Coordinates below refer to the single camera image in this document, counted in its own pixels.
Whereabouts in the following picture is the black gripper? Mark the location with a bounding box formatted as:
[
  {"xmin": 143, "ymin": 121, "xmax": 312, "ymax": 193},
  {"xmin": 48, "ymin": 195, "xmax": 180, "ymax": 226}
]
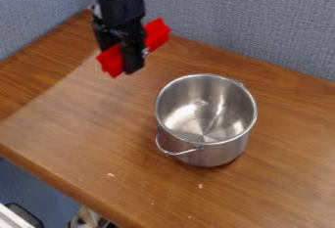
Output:
[{"xmin": 92, "ymin": 0, "xmax": 148, "ymax": 74}]

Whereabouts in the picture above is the red rectangular block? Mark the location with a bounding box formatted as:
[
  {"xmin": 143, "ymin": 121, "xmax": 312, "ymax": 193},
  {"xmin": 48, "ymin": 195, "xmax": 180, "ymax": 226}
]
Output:
[{"xmin": 98, "ymin": 18, "xmax": 170, "ymax": 77}]

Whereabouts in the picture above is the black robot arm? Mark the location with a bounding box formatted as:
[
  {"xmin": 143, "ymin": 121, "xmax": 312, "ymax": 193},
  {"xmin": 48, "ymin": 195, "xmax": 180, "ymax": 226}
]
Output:
[{"xmin": 91, "ymin": 0, "xmax": 147, "ymax": 77}]

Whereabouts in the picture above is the stainless steel pot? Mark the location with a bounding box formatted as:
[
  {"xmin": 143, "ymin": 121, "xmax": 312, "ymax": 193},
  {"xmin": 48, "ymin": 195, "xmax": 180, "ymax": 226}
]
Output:
[{"xmin": 155, "ymin": 73, "xmax": 258, "ymax": 167}]

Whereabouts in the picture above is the white object under table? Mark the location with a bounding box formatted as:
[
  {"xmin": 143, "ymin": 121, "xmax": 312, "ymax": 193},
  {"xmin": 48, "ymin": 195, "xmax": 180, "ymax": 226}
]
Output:
[{"xmin": 66, "ymin": 206, "xmax": 119, "ymax": 228}]

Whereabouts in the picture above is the black and white floor object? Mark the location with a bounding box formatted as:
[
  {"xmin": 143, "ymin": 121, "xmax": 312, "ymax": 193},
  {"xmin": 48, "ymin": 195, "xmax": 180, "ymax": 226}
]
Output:
[{"xmin": 0, "ymin": 203, "xmax": 44, "ymax": 228}]

